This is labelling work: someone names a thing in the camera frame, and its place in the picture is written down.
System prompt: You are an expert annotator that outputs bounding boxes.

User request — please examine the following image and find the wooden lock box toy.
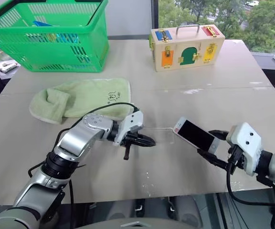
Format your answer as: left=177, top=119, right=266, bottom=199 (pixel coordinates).
left=148, top=23, right=226, bottom=73

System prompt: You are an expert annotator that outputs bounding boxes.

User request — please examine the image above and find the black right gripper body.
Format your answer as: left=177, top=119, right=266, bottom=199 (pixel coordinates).
left=226, top=145, right=245, bottom=175

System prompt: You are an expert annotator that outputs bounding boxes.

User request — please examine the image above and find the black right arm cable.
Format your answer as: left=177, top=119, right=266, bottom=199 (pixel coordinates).
left=226, top=152, right=275, bottom=229

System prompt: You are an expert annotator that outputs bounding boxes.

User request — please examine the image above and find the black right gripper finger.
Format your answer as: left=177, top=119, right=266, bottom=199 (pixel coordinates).
left=196, top=149, right=229, bottom=170
left=208, top=130, right=229, bottom=140

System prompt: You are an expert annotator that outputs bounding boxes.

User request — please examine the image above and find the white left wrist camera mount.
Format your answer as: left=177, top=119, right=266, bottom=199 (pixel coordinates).
left=115, top=110, right=144, bottom=146

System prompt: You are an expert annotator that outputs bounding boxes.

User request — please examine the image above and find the dark window frame post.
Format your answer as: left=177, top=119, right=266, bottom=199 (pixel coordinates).
left=151, top=0, right=160, bottom=36

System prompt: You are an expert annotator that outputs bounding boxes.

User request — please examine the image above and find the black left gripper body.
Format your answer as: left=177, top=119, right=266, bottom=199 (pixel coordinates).
left=120, top=126, right=144, bottom=160

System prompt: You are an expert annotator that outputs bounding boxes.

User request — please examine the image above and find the green plastic shopping basket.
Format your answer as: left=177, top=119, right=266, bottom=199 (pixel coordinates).
left=0, top=0, right=110, bottom=73

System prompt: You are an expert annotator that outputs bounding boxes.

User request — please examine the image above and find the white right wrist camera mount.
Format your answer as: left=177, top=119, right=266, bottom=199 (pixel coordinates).
left=225, top=122, right=264, bottom=177

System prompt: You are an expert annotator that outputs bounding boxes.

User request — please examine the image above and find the white power strip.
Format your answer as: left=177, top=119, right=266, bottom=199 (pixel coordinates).
left=0, top=61, right=18, bottom=73

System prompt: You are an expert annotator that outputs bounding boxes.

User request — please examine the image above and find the light green towel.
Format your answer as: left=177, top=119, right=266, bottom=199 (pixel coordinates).
left=29, top=77, right=135, bottom=125

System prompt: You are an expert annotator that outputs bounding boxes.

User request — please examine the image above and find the white smartphone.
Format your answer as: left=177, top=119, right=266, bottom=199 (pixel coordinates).
left=172, top=116, right=222, bottom=153

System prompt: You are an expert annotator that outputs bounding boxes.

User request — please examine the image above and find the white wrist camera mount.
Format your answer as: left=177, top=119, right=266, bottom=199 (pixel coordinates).
left=225, top=122, right=264, bottom=177
left=115, top=110, right=144, bottom=146

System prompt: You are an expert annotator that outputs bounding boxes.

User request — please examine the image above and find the blue packet in basket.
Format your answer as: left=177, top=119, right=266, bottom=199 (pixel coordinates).
left=32, top=20, right=80, bottom=44

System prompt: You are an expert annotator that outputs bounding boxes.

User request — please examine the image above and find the grey rounded shape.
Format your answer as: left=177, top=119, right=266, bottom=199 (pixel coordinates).
left=174, top=195, right=203, bottom=229

